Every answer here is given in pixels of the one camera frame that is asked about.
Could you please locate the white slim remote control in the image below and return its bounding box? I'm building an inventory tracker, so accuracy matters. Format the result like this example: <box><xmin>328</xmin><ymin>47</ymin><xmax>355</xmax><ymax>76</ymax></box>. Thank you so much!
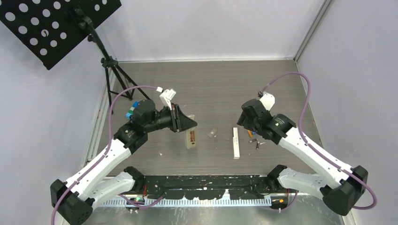
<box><xmin>232</xmin><ymin>127</ymin><xmax>240</xmax><ymax>159</ymax></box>

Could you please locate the green blue toy brick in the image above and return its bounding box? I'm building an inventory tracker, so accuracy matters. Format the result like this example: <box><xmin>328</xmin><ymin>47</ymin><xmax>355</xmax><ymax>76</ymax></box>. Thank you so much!
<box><xmin>126</xmin><ymin>109</ymin><xmax>133</xmax><ymax>120</ymax></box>

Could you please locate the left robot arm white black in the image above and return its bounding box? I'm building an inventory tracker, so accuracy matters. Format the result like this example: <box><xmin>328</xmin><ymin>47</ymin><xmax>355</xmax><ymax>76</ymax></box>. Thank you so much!
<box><xmin>50</xmin><ymin>100</ymin><xmax>197</xmax><ymax>225</ymax></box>

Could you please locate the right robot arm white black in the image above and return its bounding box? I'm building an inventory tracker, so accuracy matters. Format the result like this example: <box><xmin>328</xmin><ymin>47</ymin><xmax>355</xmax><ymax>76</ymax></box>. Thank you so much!
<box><xmin>237</xmin><ymin>99</ymin><xmax>368</xmax><ymax>216</ymax></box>

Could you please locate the black perforated music stand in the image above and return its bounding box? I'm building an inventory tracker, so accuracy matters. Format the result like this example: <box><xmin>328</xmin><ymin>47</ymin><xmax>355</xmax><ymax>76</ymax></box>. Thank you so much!
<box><xmin>0</xmin><ymin>0</ymin><xmax>149</xmax><ymax>100</ymax></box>

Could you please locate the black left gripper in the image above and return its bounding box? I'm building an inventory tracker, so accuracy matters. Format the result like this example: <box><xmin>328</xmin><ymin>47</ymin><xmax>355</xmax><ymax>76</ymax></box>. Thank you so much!
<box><xmin>145</xmin><ymin>103</ymin><xmax>197</xmax><ymax>133</ymax></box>

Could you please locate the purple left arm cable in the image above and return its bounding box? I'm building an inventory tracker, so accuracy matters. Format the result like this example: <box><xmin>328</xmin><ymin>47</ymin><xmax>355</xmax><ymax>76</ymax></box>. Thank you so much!
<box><xmin>50</xmin><ymin>85</ymin><xmax>162</xmax><ymax>225</ymax></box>

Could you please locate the aluminium rail frame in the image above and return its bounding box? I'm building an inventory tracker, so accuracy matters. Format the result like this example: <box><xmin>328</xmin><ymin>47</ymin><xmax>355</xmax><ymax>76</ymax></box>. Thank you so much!
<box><xmin>97</xmin><ymin>193</ymin><xmax>290</xmax><ymax>209</ymax></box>

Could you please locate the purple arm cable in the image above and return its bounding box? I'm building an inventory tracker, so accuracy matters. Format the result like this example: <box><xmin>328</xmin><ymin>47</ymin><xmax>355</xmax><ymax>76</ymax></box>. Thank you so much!
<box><xmin>263</xmin><ymin>72</ymin><xmax>377</xmax><ymax>210</ymax></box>
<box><xmin>50</xmin><ymin>85</ymin><xmax>162</xmax><ymax>225</ymax></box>

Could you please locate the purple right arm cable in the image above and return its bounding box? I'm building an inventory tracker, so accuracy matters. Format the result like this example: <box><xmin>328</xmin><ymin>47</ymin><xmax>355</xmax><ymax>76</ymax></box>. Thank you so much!
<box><xmin>263</xmin><ymin>72</ymin><xmax>377</xmax><ymax>210</ymax></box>

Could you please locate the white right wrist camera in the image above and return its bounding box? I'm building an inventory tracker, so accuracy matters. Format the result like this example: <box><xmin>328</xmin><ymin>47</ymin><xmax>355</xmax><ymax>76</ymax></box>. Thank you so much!
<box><xmin>258</xmin><ymin>91</ymin><xmax>276</xmax><ymax>111</ymax></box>

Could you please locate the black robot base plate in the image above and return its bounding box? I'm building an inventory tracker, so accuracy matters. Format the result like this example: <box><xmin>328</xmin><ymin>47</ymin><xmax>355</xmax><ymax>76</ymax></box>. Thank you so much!
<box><xmin>114</xmin><ymin>174</ymin><xmax>300</xmax><ymax>201</ymax></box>

